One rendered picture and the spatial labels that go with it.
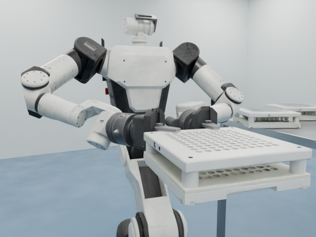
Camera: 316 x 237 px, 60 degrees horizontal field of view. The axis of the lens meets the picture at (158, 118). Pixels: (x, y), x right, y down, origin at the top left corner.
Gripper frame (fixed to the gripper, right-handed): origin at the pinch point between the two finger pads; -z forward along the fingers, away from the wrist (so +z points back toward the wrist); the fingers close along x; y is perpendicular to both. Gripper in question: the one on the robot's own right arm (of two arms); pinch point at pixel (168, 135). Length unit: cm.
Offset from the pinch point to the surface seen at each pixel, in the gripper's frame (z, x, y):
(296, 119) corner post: -8, 4, -87
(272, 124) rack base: 0, 6, -79
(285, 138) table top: -8, 11, -71
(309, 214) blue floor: 4, 95, -195
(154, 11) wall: 283, -140, -323
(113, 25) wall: 310, -109, -254
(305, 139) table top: -16, 9, -66
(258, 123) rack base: 5, 6, -75
